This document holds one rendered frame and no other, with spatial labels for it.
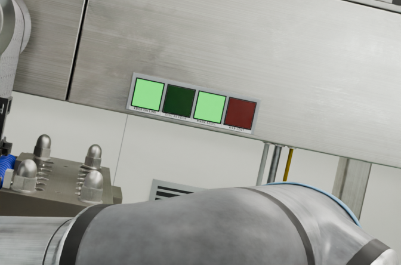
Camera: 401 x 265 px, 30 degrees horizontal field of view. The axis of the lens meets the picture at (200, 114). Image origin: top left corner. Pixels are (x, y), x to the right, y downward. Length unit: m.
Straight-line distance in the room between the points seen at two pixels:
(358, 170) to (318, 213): 1.11
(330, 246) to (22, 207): 0.59
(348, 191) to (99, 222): 1.22
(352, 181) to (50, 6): 0.75
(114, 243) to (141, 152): 3.29
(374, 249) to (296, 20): 0.93
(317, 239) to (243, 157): 3.30
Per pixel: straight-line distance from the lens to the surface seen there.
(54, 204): 1.06
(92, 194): 1.08
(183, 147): 3.79
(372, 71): 1.51
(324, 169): 3.96
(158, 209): 0.50
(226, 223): 0.49
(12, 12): 1.09
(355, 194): 1.69
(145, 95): 1.40
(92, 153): 1.40
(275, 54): 1.45
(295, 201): 0.57
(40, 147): 1.40
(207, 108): 1.42
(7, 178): 1.09
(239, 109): 1.43
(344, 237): 0.57
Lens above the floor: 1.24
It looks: 3 degrees down
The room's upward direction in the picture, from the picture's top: 12 degrees clockwise
